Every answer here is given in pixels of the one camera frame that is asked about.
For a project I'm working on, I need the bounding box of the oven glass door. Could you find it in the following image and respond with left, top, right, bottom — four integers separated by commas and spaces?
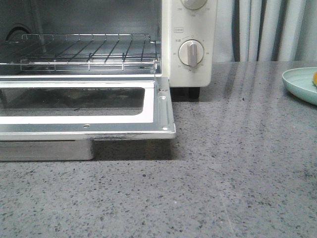
0, 75, 176, 141

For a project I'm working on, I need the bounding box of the white toaster oven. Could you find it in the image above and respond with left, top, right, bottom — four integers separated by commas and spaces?
0, 0, 218, 100

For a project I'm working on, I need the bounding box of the light green round plate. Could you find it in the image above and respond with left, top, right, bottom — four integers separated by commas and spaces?
282, 67, 317, 105

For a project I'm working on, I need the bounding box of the grey white curtain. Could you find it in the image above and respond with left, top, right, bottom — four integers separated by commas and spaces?
213, 0, 317, 62

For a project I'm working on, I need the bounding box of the lower white timer knob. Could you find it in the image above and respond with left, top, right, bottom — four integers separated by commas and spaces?
178, 40, 204, 67

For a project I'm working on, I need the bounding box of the metal wire oven rack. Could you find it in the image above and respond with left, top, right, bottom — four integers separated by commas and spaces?
0, 33, 161, 74

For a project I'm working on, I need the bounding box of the silver door handle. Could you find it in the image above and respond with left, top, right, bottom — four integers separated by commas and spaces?
0, 140, 94, 162

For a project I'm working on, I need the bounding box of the golden croissant bread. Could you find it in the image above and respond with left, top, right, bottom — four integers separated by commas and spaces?
313, 72, 317, 87

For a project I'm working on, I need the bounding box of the upper white temperature knob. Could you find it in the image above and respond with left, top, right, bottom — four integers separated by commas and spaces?
181, 0, 207, 10

